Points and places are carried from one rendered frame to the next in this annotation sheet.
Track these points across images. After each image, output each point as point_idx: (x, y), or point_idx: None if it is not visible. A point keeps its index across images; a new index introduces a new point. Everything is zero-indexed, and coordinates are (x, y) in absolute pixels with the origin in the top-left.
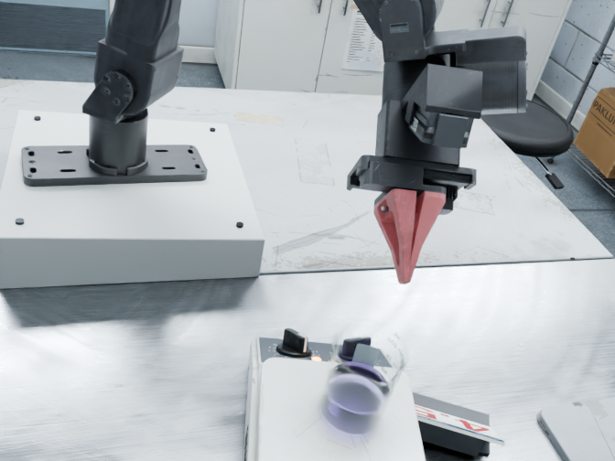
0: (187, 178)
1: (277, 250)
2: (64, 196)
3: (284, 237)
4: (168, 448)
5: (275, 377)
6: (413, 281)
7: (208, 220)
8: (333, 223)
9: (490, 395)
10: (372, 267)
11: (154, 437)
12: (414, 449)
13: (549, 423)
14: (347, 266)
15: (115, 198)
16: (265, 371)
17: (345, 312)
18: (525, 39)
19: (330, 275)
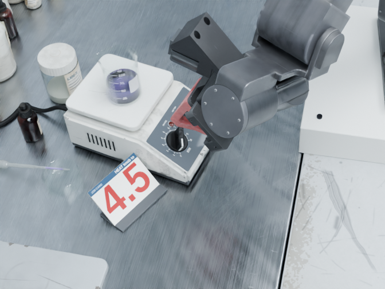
0: (384, 98)
1: (327, 174)
2: (365, 33)
3: (344, 183)
4: (181, 81)
5: (159, 73)
6: (263, 256)
7: (328, 100)
8: (358, 229)
9: (136, 244)
10: (290, 233)
11: (190, 77)
12: (91, 109)
13: (94, 257)
14: (295, 214)
15: (360, 57)
16: (164, 71)
17: (244, 191)
18: (221, 73)
19: (287, 198)
